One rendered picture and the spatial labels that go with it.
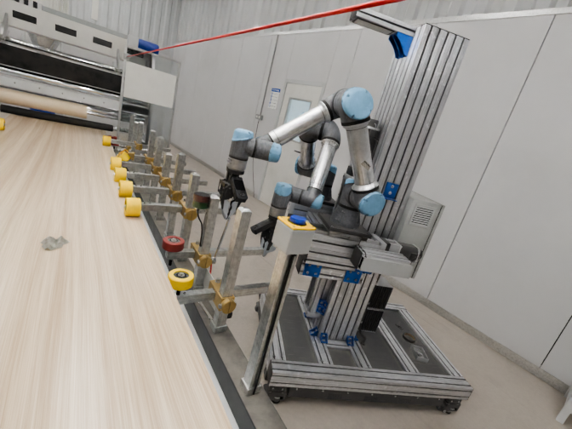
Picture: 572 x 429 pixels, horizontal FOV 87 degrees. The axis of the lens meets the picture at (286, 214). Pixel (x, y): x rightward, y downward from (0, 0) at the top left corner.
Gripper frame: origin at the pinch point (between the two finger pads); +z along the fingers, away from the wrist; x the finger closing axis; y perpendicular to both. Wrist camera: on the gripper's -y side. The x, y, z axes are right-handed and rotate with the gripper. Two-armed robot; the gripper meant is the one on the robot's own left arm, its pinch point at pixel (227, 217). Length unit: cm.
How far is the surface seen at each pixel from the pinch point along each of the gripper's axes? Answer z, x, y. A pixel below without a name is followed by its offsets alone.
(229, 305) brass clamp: 17.6, 7.9, -32.2
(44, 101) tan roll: 3, 78, 252
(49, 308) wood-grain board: 10, 55, -33
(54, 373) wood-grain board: 10, 53, -53
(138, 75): -40, 6, 251
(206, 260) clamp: 16.1, 7.9, -6.7
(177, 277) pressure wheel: 10.0, 24.2, -25.4
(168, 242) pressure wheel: 10.9, 21.5, -0.6
